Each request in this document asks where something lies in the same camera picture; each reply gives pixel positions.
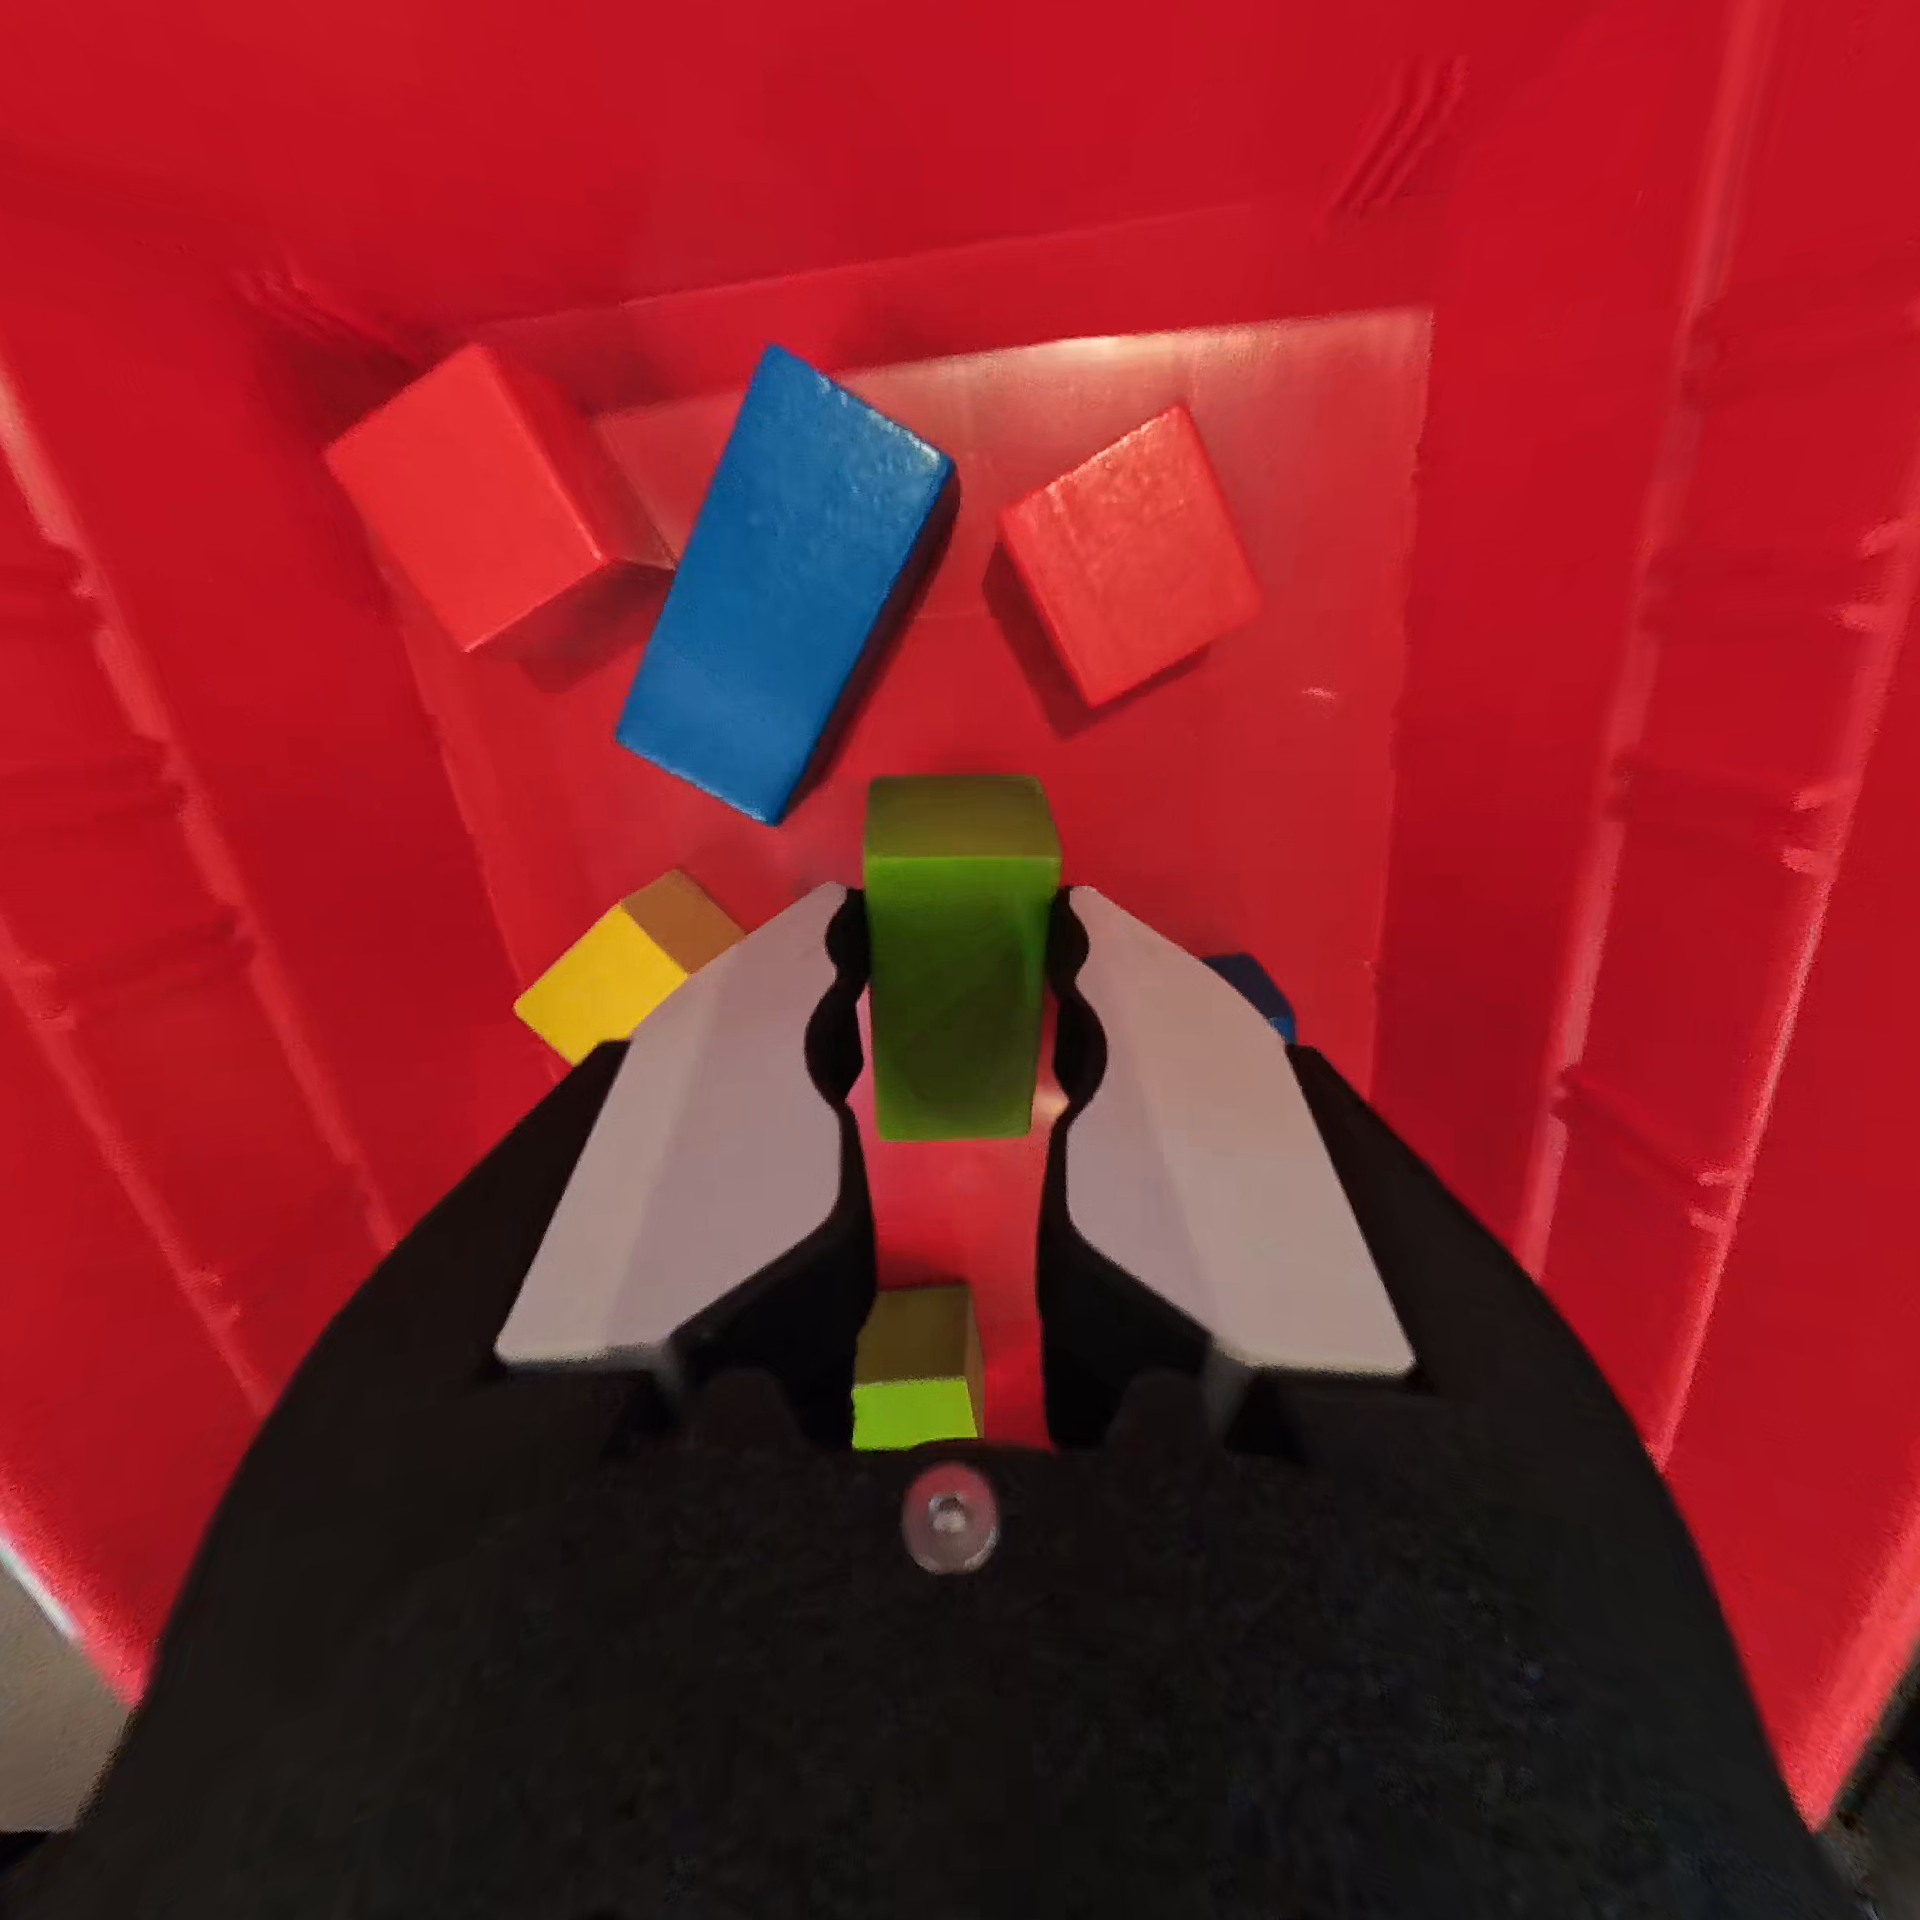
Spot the green wooden block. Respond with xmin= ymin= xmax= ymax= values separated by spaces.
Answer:
xmin=863 ymin=775 xmax=1070 ymax=1144

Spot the pile of coloured wooden blocks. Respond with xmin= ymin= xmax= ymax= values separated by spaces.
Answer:
xmin=326 ymin=340 xmax=1302 ymax=1454

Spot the red plastic bin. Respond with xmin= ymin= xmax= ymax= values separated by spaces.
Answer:
xmin=0 ymin=0 xmax=1920 ymax=1832

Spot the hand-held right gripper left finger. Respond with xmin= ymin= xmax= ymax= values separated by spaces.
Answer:
xmin=497 ymin=887 xmax=878 ymax=1386

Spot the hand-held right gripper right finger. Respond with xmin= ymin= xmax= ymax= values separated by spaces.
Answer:
xmin=1035 ymin=887 xmax=1414 ymax=1386

